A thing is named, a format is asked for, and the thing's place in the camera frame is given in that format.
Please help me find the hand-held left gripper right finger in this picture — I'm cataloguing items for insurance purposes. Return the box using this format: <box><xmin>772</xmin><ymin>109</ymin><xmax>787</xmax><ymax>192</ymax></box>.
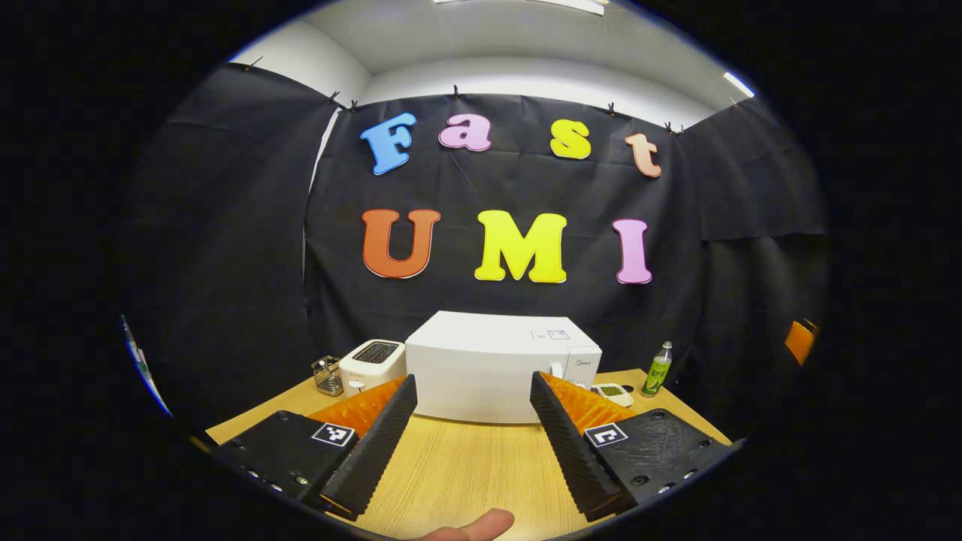
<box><xmin>530</xmin><ymin>370</ymin><xmax>745</xmax><ymax>523</ymax></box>

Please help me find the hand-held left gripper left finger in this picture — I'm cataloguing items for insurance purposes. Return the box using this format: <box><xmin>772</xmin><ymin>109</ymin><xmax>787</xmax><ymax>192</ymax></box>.
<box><xmin>214</xmin><ymin>374</ymin><xmax>419</xmax><ymax>521</ymax></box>

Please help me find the white toaster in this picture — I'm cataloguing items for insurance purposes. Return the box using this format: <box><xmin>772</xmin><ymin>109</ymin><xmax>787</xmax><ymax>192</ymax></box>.
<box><xmin>338</xmin><ymin>339</ymin><xmax>408</xmax><ymax>398</ymax></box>

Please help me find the green drink bottle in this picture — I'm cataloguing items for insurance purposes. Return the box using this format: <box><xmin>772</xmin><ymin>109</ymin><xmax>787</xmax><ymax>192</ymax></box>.
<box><xmin>641</xmin><ymin>340</ymin><xmax>674</xmax><ymax>397</ymax></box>

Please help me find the black backdrop cloth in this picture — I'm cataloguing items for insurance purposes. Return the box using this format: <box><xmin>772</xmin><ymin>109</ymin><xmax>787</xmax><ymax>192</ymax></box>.
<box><xmin>120</xmin><ymin>64</ymin><xmax>831</xmax><ymax>433</ymax></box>

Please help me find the white microwave oven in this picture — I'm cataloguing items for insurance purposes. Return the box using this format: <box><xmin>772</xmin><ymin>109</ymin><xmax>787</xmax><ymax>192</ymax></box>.
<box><xmin>404</xmin><ymin>310</ymin><xmax>604</xmax><ymax>425</ymax></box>

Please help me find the long ceiling light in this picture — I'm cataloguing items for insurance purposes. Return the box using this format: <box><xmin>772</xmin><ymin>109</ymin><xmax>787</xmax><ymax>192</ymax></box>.
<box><xmin>434</xmin><ymin>0</ymin><xmax>606</xmax><ymax>16</ymax></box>

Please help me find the wire mesh basket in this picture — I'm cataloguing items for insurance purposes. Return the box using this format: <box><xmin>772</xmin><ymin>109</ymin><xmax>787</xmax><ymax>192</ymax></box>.
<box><xmin>311</xmin><ymin>355</ymin><xmax>344</xmax><ymax>397</ymax></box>

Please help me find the white divided dish of beans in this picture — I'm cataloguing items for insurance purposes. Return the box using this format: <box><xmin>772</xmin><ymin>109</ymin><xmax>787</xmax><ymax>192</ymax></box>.
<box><xmin>591</xmin><ymin>382</ymin><xmax>634</xmax><ymax>408</ymax></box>

